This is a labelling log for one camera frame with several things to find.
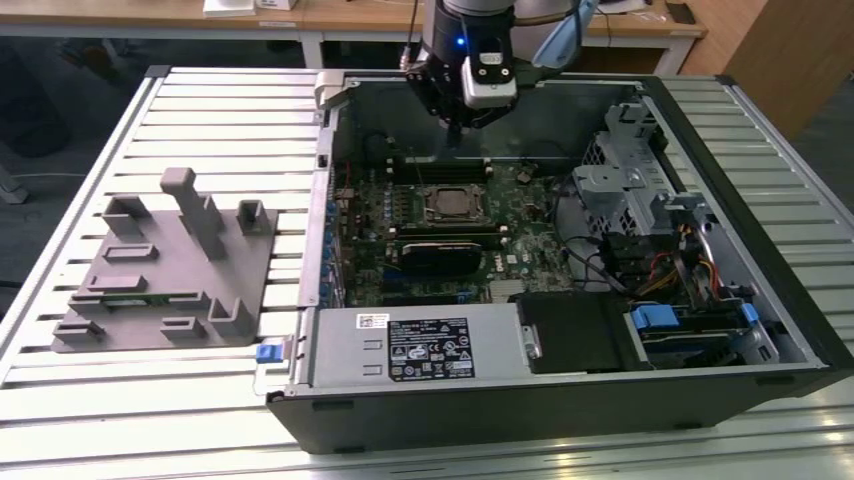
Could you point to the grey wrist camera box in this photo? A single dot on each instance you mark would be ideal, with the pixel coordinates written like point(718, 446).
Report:
point(490, 80)

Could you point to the green RAM stick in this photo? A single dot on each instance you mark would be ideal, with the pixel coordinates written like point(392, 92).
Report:
point(154, 299)

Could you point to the blue plastic clip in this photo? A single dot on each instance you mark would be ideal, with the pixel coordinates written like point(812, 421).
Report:
point(749, 314)

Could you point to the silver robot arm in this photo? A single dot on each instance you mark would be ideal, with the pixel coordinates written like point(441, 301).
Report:
point(542, 10)

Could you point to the silver chipset heat sink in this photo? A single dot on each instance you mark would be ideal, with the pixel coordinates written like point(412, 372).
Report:
point(506, 290)

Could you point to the black graphics card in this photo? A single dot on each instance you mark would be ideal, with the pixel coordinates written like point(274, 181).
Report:
point(441, 257)

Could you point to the wooden cabinet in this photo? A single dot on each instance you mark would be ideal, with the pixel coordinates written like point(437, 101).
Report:
point(788, 50)

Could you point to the thin metal locking lever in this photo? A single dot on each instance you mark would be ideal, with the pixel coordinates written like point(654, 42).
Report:
point(420, 170)

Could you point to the grey metal drive cage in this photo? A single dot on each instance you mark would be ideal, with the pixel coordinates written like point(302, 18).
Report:
point(608, 185)

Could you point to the blue case latch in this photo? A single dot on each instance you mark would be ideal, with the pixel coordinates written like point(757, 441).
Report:
point(269, 352)

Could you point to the black phone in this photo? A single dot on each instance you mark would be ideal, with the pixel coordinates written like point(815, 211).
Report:
point(682, 12)

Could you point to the black RAM slot bank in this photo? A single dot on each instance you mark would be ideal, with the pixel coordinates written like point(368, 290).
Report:
point(441, 170)

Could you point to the white chair foot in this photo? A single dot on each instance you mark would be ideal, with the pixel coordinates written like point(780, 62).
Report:
point(13, 190)

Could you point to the blue disk carrier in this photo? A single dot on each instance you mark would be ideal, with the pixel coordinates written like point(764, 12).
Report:
point(654, 317)

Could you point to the grey power supply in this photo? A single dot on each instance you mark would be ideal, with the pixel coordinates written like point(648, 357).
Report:
point(348, 350)

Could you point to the small white box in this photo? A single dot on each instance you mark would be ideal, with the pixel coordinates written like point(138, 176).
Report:
point(277, 4)

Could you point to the black open PC case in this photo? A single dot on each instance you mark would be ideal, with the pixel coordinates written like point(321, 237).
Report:
point(468, 420)

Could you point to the large white box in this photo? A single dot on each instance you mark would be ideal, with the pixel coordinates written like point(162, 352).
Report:
point(230, 7)

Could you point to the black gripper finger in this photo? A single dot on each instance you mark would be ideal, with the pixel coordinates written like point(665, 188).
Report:
point(434, 92)
point(484, 117)

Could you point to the grey parts rack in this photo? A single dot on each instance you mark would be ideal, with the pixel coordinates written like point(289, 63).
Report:
point(181, 280)

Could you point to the black expansion slot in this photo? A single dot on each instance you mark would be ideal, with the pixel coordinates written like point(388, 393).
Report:
point(448, 231)

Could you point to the green motherboard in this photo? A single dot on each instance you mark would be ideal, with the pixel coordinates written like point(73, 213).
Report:
point(534, 250)

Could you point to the black plastic disk bay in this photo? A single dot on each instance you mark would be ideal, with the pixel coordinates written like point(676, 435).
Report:
point(574, 335)

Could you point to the silver CPU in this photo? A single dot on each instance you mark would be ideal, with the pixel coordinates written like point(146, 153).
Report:
point(453, 201)

